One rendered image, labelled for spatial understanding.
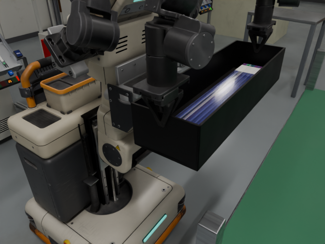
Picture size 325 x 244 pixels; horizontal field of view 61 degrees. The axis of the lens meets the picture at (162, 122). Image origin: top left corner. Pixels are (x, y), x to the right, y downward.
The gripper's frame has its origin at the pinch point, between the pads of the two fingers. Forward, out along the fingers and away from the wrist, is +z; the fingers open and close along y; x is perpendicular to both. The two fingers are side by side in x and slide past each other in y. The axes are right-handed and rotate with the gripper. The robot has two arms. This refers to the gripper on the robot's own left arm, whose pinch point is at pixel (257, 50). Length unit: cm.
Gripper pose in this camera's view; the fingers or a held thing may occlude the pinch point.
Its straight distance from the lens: 104.2
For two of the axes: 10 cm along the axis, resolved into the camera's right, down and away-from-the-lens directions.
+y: 5.8, -4.5, 6.8
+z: 0.2, 8.4, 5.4
